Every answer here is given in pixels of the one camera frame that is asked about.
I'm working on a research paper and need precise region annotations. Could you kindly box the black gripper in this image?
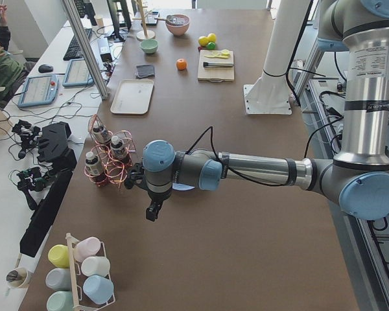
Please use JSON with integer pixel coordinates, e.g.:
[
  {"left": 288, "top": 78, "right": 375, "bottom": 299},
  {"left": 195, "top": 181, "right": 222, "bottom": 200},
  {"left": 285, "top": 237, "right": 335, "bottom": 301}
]
[{"left": 124, "top": 162, "right": 169, "bottom": 222}]

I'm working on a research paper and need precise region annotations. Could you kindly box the blue plate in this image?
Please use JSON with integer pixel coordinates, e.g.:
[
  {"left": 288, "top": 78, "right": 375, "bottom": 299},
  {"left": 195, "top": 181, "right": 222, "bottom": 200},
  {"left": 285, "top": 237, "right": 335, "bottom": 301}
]
[{"left": 172, "top": 183, "right": 194, "bottom": 191}]

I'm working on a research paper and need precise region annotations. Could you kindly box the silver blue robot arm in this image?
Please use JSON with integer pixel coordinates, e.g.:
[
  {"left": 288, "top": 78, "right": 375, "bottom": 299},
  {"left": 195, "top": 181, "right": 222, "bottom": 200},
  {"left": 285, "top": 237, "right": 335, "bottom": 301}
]
[{"left": 124, "top": 1, "right": 389, "bottom": 221}]

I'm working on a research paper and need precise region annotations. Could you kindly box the tea bottle two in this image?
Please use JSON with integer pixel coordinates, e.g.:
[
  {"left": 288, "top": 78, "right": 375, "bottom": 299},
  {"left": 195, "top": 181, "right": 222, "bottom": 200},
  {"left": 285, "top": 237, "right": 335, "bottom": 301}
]
[{"left": 110, "top": 135, "right": 127, "bottom": 160}]

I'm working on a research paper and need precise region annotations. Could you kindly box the pink cup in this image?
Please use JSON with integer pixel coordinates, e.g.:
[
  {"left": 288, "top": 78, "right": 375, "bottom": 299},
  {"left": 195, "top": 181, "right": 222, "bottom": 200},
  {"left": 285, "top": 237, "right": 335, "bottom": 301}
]
[{"left": 73, "top": 236, "right": 100, "bottom": 262}]

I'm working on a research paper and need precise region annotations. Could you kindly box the tea bottle three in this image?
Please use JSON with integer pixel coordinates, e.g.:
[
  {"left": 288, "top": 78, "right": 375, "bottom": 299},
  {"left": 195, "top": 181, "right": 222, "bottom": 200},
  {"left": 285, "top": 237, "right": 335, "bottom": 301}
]
[{"left": 85, "top": 151, "right": 106, "bottom": 186}]

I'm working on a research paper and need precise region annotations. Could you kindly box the white cup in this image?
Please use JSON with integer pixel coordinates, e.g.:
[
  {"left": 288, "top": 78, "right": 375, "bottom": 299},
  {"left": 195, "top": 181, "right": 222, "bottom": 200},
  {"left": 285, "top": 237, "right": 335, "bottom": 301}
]
[{"left": 81, "top": 256, "right": 111, "bottom": 277}]

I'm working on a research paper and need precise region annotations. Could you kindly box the light blue cup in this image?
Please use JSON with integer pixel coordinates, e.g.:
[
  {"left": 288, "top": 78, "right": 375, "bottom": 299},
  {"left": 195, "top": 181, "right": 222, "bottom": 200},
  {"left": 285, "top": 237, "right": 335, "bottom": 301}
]
[{"left": 82, "top": 275, "right": 114, "bottom": 305}]

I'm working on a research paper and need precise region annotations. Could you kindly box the tea bottle one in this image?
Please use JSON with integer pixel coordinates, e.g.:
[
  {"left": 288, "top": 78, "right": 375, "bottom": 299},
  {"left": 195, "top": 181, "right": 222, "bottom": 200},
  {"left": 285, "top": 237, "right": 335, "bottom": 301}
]
[{"left": 91, "top": 124, "right": 110, "bottom": 144}]

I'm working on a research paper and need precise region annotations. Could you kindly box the wooden cup rack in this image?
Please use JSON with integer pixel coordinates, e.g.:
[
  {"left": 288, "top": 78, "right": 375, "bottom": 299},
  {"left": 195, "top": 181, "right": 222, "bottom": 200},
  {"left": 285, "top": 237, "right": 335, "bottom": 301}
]
[{"left": 65, "top": 233, "right": 116, "bottom": 311}]

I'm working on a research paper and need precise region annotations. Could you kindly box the yellow cup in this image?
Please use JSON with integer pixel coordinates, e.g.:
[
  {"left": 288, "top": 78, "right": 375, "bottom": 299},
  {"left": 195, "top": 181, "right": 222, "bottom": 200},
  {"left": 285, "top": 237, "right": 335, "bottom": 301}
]
[{"left": 48, "top": 244, "right": 69, "bottom": 268}]

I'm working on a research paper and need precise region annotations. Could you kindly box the grey cup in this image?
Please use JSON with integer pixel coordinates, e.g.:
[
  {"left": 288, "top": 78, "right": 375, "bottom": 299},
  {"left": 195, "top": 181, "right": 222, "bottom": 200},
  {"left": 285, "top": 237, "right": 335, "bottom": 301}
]
[{"left": 45, "top": 268, "right": 71, "bottom": 291}]

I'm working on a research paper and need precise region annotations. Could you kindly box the cream rabbit tray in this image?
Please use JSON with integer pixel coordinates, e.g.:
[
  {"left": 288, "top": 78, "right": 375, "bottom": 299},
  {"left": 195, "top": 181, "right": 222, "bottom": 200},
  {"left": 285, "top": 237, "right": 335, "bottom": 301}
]
[{"left": 110, "top": 79, "right": 154, "bottom": 115}]

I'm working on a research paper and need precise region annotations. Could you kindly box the mint green cup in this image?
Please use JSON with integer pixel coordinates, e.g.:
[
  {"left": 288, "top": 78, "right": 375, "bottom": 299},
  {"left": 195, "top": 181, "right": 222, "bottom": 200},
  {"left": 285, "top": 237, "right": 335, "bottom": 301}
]
[{"left": 46, "top": 291, "right": 73, "bottom": 311}]

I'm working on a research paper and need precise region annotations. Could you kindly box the folded grey cloth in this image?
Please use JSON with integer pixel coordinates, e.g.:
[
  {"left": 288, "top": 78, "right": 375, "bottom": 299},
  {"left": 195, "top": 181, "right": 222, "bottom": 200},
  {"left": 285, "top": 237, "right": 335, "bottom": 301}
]
[{"left": 136, "top": 64, "right": 155, "bottom": 78}]

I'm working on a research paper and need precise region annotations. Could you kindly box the paper cup with utensils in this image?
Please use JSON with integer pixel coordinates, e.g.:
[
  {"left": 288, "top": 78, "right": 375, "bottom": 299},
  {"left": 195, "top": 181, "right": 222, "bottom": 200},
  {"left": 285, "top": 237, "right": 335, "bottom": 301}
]
[{"left": 6, "top": 267, "right": 32, "bottom": 288}]

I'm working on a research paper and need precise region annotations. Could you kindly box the orange mandarin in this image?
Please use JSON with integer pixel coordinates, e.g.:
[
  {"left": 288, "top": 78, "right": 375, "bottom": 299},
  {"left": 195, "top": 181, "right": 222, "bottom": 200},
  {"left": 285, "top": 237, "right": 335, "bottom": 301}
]
[{"left": 176, "top": 58, "right": 187, "bottom": 71}]

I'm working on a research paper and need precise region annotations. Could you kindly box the wooden cutting board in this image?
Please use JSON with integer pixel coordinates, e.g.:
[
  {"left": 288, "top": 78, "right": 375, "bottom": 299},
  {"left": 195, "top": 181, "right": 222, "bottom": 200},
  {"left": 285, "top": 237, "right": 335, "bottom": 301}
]
[{"left": 197, "top": 49, "right": 235, "bottom": 82}]

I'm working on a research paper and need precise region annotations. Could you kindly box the teach pendant far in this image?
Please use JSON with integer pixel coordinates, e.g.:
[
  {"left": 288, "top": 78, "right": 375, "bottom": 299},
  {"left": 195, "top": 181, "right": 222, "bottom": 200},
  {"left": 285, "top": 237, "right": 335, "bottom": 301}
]
[{"left": 62, "top": 59, "right": 94, "bottom": 88}]

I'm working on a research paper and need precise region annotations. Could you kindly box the teach pendant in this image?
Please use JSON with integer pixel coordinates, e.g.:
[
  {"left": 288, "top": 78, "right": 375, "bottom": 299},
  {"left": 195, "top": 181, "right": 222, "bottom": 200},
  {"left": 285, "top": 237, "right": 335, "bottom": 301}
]
[
  {"left": 62, "top": 59, "right": 94, "bottom": 88},
  {"left": 18, "top": 75, "right": 58, "bottom": 108}
]

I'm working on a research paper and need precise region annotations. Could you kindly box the steel muddler black tip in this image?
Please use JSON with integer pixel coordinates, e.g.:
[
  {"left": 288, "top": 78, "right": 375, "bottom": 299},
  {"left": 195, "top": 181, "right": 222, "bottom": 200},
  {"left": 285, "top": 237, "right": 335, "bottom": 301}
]
[{"left": 202, "top": 62, "right": 234, "bottom": 68}]

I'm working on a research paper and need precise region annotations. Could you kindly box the black power adapter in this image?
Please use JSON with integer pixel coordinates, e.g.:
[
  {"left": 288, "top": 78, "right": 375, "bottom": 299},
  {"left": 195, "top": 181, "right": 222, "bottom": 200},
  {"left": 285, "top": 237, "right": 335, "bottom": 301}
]
[{"left": 97, "top": 37, "right": 113, "bottom": 62}]

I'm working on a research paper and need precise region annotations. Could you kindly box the teach pendant near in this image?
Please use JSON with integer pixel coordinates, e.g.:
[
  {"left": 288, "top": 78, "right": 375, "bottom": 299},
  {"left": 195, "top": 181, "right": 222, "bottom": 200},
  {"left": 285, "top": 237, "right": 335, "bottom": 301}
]
[{"left": 18, "top": 75, "right": 58, "bottom": 108}]

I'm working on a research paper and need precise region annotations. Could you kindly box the mint green bowl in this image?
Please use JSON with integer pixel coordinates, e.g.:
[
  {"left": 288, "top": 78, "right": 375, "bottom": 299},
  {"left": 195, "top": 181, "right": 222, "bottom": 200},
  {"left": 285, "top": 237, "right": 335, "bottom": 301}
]
[{"left": 140, "top": 39, "right": 158, "bottom": 54}]

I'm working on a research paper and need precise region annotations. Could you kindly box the yellow plastic knife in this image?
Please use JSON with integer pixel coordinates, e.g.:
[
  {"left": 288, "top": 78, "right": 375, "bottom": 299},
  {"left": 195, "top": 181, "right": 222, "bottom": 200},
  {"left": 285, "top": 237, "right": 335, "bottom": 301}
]
[{"left": 204, "top": 54, "right": 230, "bottom": 59}]

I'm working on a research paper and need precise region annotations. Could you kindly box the lemon slice upper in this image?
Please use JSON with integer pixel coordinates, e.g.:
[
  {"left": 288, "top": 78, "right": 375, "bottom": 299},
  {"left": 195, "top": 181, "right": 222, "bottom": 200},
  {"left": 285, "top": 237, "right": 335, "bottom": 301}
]
[{"left": 221, "top": 49, "right": 230, "bottom": 56}]

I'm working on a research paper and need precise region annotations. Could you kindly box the green lime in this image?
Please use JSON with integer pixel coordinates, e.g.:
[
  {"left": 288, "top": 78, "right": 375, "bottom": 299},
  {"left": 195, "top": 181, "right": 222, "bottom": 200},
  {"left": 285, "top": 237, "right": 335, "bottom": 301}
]
[{"left": 206, "top": 41, "right": 216, "bottom": 50}]

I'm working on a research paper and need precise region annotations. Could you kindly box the black keyboard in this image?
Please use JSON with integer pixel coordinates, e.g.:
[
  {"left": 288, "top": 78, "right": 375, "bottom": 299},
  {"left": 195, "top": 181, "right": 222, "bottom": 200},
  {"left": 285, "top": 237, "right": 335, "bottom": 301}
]
[{"left": 63, "top": 36, "right": 83, "bottom": 61}]

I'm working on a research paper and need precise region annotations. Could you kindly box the yellow lemon lower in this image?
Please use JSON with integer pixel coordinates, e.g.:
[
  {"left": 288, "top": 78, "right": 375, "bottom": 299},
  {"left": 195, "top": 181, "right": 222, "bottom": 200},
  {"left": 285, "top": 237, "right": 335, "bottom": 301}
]
[{"left": 198, "top": 36, "right": 209, "bottom": 47}]

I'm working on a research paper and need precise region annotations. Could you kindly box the yellow lemon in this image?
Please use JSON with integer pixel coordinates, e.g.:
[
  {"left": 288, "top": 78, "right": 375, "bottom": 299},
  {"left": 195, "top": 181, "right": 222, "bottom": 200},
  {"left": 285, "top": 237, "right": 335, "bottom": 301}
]
[
  {"left": 207, "top": 33, "right": 217, "bottom": 43},
  {"left": 198, "top": 36, "right": 209, "bottom": 47}
]

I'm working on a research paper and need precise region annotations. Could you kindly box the black computer mouse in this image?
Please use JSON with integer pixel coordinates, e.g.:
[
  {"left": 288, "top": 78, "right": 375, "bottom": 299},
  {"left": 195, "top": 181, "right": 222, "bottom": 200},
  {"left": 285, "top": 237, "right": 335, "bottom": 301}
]
[{"left": 38, "top": 64, "right": 53, "bottom": 73}]

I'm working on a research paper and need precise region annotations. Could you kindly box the pink bowl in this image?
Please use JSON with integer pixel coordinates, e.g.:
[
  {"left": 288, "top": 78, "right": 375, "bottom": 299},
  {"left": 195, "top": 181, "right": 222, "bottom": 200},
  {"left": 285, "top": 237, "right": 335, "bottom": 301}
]
[{"left": 165, "top": 14, "right": 190, "bottom": 36}]

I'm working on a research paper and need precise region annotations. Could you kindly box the yellow lemon upper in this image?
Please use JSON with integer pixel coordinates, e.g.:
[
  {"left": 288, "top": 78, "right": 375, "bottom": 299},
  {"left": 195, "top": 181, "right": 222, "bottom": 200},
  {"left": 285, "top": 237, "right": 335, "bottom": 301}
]
[{"left": 207, "top": 33, "right": 217, "bottom": 43}]

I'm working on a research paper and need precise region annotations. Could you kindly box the steel scoop in bowl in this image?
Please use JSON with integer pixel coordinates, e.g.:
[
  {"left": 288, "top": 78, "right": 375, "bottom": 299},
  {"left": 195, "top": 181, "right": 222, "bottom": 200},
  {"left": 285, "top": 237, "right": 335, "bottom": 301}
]
[{"left": 156, "top": 14, "right": 187, "bottom": 25}]

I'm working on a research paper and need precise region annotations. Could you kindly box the black monitor stand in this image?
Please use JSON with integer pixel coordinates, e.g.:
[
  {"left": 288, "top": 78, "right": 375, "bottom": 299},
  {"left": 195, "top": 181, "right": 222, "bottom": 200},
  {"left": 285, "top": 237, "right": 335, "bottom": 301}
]
[{"left": 105, "top": 0, "right": 132, "bottom": 43}]

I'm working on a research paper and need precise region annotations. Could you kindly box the copper wire bottle rack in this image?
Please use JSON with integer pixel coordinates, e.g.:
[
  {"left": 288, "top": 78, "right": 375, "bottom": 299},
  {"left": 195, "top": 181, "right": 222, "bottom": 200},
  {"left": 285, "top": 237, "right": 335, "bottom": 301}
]
[{"left": 84, "top": 114, "right": 136, "bottom": 188}]

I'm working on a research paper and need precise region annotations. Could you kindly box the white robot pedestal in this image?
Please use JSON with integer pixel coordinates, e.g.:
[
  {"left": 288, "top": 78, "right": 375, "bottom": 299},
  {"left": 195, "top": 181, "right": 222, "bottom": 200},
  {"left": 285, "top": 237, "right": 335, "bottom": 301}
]
[{"left": 244, "top": 0, "right": 312, "bottom": 115}]

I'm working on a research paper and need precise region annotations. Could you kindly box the aluminium frame post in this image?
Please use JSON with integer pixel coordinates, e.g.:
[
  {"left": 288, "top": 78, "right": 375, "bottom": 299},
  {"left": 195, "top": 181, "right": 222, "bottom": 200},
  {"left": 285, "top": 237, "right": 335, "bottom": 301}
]
[{"left": 62, "top": 0, "right": 109, "bottom": 100}]

